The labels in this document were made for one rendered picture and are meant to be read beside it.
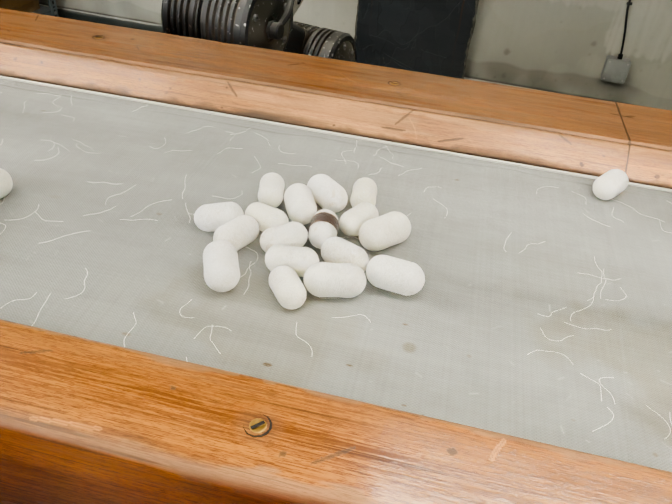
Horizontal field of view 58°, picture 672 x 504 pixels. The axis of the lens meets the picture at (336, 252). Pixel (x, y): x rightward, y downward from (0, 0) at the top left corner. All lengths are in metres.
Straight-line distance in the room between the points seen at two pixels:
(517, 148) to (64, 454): 0.41
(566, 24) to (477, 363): 2.18
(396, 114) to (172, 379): 0.34
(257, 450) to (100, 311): 0.14
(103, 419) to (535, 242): 0.30
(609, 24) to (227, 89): 2.02
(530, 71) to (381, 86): 1.95
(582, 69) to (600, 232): 2.06
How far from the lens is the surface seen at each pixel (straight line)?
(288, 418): 0.27
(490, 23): 2.46
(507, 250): 0.43
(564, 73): 2.52
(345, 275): 0.35
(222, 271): 0.35
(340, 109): 0.55
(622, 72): 2.49
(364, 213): 0.41
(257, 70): 0.60
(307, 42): 1.08
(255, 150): 0.51
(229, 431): 0.27
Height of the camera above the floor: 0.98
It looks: 37 degrees down
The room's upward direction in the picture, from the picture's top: 5 degrees clockwise
